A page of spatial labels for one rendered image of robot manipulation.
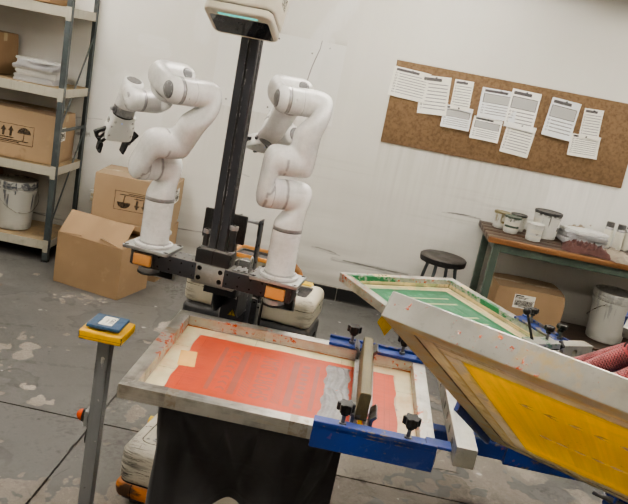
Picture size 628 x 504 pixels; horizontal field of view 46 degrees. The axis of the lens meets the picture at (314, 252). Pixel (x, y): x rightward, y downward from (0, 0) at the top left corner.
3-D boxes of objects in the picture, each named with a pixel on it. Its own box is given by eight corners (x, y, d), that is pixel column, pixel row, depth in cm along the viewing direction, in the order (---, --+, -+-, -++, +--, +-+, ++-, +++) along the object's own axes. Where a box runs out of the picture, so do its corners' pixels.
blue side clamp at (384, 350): (325, 359, 233) (329, 338, 232) (326, 353, 238) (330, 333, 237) (420, 379, 232) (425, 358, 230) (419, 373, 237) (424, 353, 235)
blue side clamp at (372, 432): (308, 446, 180) (313, 420, 178) (310, 436, 184) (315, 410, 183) (431, 472, 178) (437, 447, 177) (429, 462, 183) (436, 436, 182)
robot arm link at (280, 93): (326, 112, 226) (280, 104, 221) (302, 138, 245) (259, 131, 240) (326, 64, 230) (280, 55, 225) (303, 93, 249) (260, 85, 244)
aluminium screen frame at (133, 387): (116, 397, 182) (117, 383, 181) (179, 320, 239) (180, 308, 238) (433, 466, 179) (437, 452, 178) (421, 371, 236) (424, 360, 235)
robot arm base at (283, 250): (268, 264, 252) (276, 220, 248) (304, 273, 250) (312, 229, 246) (254, 275, 237) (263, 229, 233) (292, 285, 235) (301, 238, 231)
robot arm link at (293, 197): (308, 235, 236) (318, 186, 232) (268, 231, 231) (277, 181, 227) (299, 227, 244) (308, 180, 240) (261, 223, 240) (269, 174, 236)
